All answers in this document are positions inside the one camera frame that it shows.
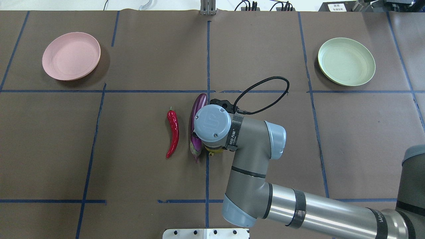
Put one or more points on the purple eggplant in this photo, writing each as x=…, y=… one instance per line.
x=195, y=144

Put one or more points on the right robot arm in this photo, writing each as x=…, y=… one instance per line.
x=248, y=197

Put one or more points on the white metal base plate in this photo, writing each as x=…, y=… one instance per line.
x=207, y=233

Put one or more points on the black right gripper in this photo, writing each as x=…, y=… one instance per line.
x=195, y=134

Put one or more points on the green plate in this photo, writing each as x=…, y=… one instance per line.
x=346, y=62

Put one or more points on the red chili pepper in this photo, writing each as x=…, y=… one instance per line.
x=174, y=127

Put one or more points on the pink plate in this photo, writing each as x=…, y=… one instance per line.
x=71, y=56

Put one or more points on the aluminium frame post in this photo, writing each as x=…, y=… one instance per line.
x=208, y=7

